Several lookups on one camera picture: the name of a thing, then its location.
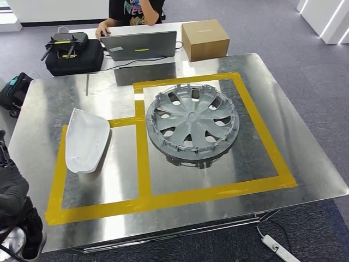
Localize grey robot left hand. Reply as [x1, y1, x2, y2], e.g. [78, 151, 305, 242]
[0, 129, 29, 218]

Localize silver wheel hubcap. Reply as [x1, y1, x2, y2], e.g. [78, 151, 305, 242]
[145, 83, 240, 170]

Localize black carrying case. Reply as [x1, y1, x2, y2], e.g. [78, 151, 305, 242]
[45, 39, 105, 78]

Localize black bag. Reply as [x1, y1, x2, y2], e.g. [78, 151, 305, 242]
[0, 72, 34, 118]

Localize brown cardboard box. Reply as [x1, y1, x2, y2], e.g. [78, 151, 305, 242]
[182, 19, 231, 63]

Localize black floor cable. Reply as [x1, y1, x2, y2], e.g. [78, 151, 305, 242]
[256, 218, 293, 254]

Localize white power strip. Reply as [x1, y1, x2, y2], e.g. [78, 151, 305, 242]
[261, 234, 301, 262]

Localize grey laptop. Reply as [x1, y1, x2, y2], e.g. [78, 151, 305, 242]
[100, 31, 177, 62]

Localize white lit blocks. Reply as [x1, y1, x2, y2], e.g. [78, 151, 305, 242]
[296, 0, 349, 45]

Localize stainless steel workbench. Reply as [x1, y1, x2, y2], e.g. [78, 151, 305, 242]
[8, 53, 349, 254]

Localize white curved panel part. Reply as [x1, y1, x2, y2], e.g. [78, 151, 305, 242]
[65, 108, 111, 174]

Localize person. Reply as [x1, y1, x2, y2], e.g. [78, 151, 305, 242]
[95, 0, 166, 40]

